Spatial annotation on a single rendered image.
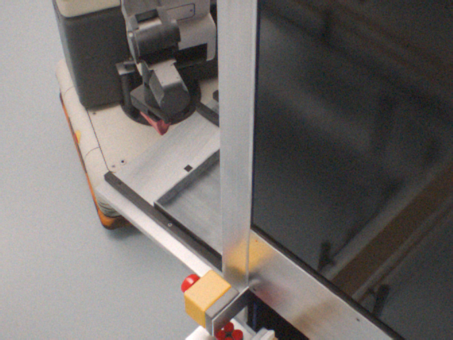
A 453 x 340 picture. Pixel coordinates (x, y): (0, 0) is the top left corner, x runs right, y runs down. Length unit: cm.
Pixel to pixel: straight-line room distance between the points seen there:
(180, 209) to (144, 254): 101
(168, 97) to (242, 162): 26
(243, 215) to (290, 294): 16
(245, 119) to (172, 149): 74
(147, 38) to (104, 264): 143
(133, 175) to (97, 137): 90
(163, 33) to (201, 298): 46
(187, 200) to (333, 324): 55
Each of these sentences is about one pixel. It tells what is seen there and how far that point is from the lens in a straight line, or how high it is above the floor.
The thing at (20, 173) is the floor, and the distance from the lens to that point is 299.
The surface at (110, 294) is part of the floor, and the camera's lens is 264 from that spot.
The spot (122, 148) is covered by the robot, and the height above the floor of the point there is 28.
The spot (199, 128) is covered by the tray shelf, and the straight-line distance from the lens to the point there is 185.
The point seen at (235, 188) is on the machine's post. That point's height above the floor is 129.
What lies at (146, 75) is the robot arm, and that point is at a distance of 145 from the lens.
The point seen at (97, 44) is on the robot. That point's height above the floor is 58.
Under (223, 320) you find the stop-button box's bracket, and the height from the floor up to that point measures 99.
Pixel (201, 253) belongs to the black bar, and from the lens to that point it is 162.
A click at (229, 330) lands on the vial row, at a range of 151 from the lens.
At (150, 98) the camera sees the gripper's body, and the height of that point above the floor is 120.
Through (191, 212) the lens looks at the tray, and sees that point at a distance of 170.
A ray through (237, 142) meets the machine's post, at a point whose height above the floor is 140.
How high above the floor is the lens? 227
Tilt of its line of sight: 52 degrees down
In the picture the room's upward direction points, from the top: 1 degrees counter-clockwise
